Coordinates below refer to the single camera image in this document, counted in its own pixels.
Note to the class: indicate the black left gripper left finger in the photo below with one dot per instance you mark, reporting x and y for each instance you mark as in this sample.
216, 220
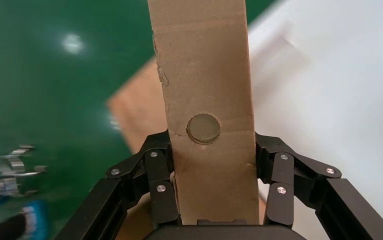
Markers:
158, 198

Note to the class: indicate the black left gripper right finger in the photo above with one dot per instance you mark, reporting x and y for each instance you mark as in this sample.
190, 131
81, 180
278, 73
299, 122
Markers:
281, 202

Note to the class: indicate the small cardboard box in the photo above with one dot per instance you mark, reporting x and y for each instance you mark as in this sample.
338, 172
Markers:
208, 73

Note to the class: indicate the large open cardboard box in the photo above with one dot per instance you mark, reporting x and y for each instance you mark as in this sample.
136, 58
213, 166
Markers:
138, 112

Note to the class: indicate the person in yellow coat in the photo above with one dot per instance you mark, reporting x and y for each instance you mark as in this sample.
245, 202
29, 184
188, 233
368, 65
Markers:
16, 225

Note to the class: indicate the chrome-base swivel stool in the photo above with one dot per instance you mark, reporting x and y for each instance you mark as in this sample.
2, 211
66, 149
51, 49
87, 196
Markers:
12, 169

